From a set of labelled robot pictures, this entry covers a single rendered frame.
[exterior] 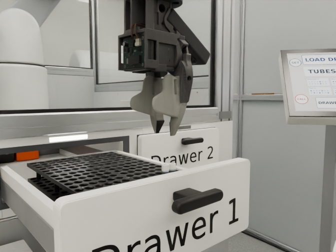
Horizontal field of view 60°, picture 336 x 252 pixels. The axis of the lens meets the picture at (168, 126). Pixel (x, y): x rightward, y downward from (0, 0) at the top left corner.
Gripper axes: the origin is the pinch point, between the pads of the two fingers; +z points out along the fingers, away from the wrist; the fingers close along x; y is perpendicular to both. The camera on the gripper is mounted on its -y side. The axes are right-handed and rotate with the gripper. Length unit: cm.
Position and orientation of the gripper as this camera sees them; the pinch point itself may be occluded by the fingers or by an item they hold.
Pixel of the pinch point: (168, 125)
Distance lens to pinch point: 47.2
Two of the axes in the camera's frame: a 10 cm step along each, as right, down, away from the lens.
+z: -0.1, 9.9, 1.0
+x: 6.5, 0.9, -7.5
